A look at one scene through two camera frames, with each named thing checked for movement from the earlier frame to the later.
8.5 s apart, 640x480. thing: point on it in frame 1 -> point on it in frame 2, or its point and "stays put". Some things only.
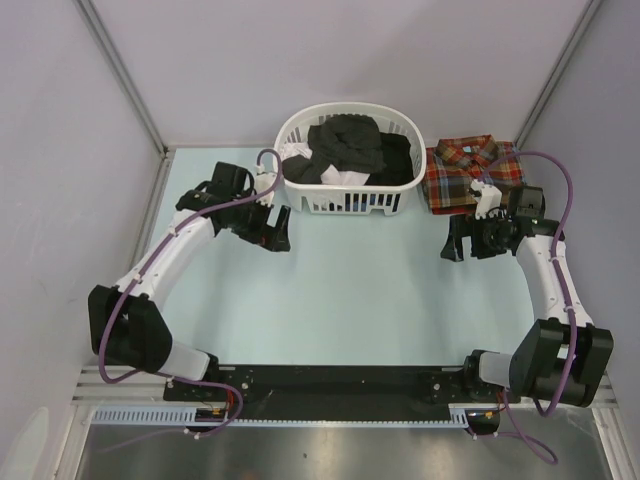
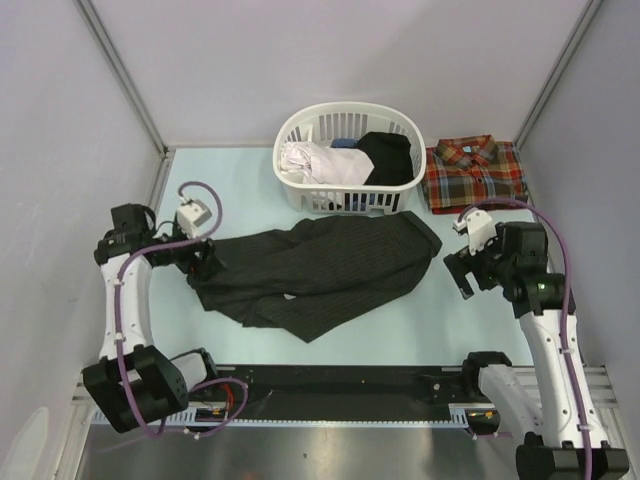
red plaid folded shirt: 453,164 stays put
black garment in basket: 397,156 stays put
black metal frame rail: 334,390 stays put
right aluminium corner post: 571,41 stays put
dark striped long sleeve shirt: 343,140 -> 307,280
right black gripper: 467,225 -> 463,262
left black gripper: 270,238 -> 209,263
